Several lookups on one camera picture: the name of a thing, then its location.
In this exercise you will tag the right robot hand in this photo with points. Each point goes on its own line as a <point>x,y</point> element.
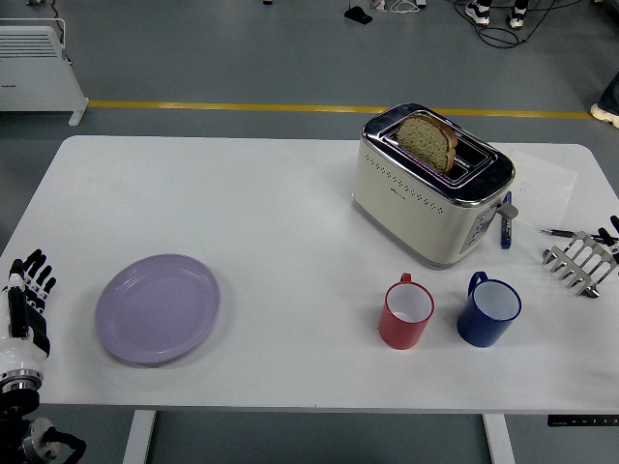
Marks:
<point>610,232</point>

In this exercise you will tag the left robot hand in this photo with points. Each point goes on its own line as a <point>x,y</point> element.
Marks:
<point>19,348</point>

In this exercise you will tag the purple plate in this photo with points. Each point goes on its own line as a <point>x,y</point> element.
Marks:
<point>157,309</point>

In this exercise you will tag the brown bread slice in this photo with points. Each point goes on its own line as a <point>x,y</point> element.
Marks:
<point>425,140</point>

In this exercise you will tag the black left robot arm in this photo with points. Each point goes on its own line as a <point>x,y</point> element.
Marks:
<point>14,401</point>

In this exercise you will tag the metal toast rack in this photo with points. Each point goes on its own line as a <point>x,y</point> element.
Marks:
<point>585,263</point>

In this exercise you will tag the black ballpoint pen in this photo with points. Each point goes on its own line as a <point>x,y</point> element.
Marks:
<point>563,233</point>

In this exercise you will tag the white paper sheet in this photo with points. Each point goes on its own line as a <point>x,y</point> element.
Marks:
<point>546,186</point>

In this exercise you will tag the blue marker pen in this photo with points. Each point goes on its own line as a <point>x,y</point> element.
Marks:
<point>505,234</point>

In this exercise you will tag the person's leg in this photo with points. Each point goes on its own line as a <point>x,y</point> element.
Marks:
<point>611,94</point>

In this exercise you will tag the white table leg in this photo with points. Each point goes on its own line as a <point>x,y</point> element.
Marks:
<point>499,440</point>
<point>139,440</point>

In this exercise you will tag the blue mug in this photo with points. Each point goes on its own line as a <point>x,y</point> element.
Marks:
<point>479,331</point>

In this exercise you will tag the black table control panel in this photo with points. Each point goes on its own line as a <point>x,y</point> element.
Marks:
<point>580,421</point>

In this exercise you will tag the cream and chrome toaster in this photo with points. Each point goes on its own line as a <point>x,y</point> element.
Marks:
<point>411,217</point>

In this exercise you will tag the red mug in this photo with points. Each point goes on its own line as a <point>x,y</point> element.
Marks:
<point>403,333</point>

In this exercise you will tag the person's black white shoe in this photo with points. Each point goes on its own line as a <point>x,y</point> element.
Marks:
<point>478,13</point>
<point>516,18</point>

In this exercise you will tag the white panel heater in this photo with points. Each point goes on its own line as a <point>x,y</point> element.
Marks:
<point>34,77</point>

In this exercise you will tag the yellow floor tape line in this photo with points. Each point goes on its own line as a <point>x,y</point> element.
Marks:
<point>217,105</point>

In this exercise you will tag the white power adapter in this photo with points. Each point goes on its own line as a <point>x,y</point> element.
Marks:
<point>378,5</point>

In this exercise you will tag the black floor stand base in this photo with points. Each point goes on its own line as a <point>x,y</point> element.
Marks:
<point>359,15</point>

